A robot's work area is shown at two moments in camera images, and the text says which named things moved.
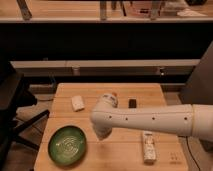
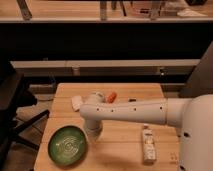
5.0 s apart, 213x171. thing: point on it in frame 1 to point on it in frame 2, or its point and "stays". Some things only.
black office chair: [14, 96] stays
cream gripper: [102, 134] to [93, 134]
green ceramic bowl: [67, 145] stays
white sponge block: [77, 103] stays
